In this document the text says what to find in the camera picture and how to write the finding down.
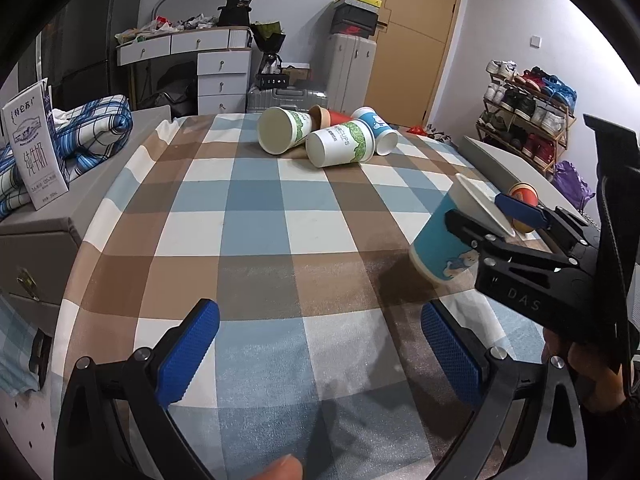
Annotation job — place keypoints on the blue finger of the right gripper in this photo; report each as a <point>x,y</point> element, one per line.
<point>522,216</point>
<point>484,239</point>

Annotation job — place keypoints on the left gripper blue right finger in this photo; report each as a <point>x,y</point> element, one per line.
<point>548,440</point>

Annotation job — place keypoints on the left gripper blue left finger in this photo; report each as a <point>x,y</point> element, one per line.
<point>90,442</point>

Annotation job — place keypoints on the blue rabbit paper cup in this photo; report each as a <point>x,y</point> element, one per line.
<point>448,244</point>

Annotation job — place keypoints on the blue paper cup far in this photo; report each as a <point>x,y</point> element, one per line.
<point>386,137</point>

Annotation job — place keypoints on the green white cup front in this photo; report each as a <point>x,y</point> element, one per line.
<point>348,143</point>

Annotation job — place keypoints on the green white cup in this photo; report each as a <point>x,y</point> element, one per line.
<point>279,130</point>
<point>348,143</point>

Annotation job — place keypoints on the red paper cup in pile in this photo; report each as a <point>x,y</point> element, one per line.
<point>322,118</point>

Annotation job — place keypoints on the green white cup back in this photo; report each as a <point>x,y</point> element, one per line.
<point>279,130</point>

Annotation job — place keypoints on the person right hand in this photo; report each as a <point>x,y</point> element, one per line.
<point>607,396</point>

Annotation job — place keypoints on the person left hand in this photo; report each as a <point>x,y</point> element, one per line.
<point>287,467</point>

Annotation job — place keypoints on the purple bag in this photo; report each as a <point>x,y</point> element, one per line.
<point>571,185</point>

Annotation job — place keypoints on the shoe rack with shoes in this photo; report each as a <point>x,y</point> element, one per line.
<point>528,114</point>

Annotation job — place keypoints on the grey bedside cabinet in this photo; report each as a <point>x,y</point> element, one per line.
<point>38,250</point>

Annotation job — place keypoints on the checkered plaid bed sheet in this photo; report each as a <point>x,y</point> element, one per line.
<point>320,353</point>

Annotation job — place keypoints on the white ribbed suitcase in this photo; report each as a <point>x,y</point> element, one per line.
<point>349,62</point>

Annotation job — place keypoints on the wooden door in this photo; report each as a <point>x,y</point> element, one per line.
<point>412,43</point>

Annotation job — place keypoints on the stacked shoe boxes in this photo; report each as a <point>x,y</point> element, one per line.
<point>355,17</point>

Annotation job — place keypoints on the silver aluminium suitcase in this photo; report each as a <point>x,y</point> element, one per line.
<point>300,100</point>

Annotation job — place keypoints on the blue plaid folded blanket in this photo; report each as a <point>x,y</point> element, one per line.
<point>84,138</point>

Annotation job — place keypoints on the white milk carton box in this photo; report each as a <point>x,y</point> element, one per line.
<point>28,122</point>

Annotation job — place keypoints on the white drawer desk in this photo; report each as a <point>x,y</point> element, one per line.
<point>223,56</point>

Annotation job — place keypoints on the black refrigerator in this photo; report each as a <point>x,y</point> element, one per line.
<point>78,52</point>

